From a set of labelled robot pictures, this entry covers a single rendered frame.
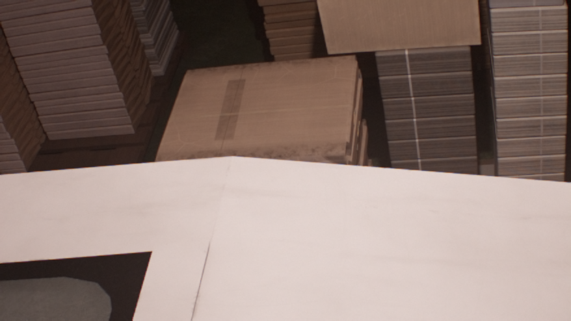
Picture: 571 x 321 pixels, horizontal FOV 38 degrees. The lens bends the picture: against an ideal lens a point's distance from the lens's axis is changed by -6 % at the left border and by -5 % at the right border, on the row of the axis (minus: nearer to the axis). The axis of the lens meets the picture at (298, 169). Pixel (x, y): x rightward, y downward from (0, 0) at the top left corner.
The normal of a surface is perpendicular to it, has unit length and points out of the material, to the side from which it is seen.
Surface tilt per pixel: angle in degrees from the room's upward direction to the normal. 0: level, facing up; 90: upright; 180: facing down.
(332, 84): 0
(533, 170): 90
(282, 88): 0
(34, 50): 90
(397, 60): 90
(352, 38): 91
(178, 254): 1
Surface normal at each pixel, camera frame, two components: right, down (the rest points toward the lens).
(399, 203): 0.01, -0.78
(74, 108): -0.11, 0.67
